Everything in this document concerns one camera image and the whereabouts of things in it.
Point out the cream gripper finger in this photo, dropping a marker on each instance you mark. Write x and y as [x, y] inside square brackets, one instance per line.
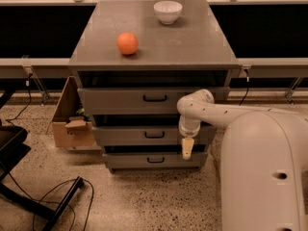
[187, 147]

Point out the grey drawer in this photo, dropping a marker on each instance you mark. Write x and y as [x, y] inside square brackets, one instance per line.
[132, 101]
[136, 135]
[154, 160]

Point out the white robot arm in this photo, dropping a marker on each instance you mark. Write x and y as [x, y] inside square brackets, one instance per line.
[264, 151]

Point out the grey top drawer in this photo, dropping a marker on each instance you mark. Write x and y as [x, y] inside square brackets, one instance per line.
[132, 101]

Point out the grey bottom drawer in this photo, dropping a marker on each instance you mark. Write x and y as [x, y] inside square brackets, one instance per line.
[154, 160]

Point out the grey drawer cabinet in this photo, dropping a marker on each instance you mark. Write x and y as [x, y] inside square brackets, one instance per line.
[191, 52]

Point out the orange fruit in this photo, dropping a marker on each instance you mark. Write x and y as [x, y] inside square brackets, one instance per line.
[127, 43]

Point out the cardboard box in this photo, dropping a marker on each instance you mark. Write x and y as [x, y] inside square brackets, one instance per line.
[70, 127]

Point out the white bowl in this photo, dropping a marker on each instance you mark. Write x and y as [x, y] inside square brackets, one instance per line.
[167, 11]

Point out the black chair base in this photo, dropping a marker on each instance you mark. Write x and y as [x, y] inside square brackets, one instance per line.
[12, 148]

